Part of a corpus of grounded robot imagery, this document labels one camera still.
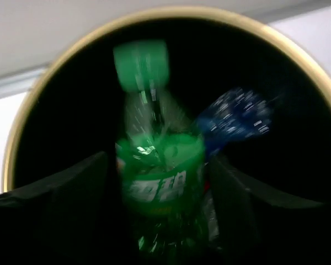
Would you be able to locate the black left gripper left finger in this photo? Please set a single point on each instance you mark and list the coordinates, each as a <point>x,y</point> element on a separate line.
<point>59,218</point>

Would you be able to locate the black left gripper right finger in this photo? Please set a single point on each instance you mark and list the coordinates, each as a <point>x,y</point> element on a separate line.
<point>261,225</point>

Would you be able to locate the green bottle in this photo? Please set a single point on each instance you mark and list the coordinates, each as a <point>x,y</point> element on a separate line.
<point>160,157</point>

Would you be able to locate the blue label clear bottle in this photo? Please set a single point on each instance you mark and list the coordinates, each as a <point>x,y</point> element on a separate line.
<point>235,116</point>

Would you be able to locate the dark blue gold-rimmed bin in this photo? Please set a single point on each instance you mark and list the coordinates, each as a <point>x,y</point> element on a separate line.
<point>76,109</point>

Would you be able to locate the aluminium frame rail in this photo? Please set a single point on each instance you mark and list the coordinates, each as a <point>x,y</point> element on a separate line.
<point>22,80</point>

